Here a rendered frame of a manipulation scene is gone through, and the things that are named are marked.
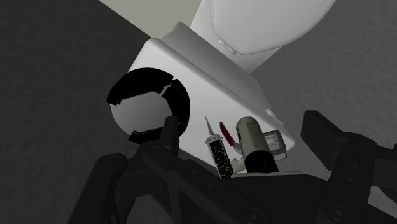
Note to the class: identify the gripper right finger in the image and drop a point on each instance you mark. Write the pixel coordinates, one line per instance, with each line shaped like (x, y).
(350, 167)

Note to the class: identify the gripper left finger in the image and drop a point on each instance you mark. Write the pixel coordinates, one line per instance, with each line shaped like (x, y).
(161, 173)

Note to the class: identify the black round hair brush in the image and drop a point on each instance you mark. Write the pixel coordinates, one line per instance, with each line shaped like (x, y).
(220, 156)

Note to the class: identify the black rimmed white round dish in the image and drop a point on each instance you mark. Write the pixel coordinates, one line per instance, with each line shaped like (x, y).
(178, 99)

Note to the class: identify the small clear box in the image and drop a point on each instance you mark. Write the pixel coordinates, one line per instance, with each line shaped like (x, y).
(277, 144)

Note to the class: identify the red and white small tool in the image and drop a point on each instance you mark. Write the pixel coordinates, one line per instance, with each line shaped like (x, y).
(226, 133)

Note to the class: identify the grey bottle with black cap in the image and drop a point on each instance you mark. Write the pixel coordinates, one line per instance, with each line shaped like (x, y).
(252, 139)

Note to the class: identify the white toilet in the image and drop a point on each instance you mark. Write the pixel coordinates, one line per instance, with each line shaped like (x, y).
(217, 93)

